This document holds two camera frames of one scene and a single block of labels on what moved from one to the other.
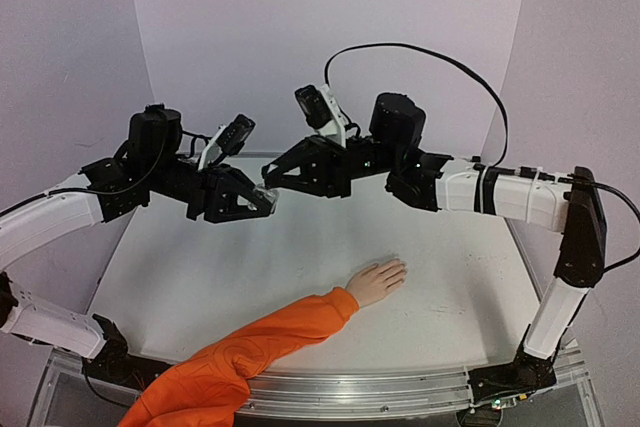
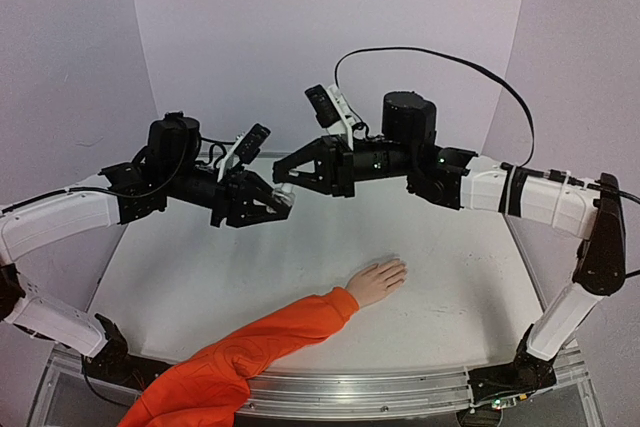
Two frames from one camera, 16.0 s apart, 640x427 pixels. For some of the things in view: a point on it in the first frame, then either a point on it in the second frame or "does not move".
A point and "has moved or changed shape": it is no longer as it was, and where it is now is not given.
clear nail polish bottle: (270, 194) has moved or changed shape
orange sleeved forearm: (209, 388) does not move
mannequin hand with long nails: (377, 280) does not move
